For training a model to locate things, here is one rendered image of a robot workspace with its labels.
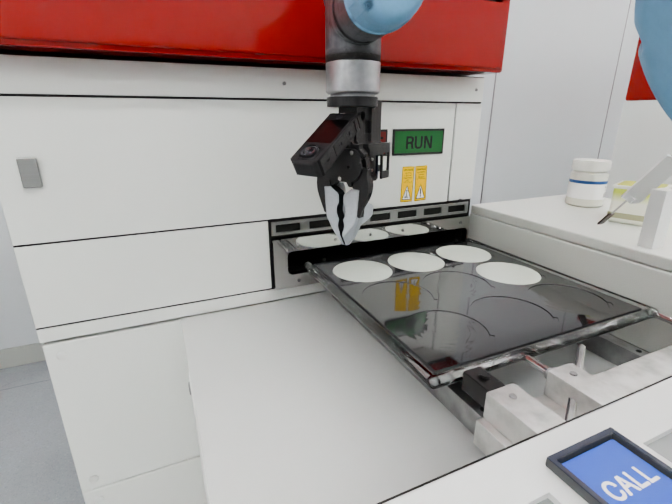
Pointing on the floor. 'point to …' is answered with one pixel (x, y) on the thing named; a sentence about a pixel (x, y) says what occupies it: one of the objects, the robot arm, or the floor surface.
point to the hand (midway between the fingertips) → (342, 237)
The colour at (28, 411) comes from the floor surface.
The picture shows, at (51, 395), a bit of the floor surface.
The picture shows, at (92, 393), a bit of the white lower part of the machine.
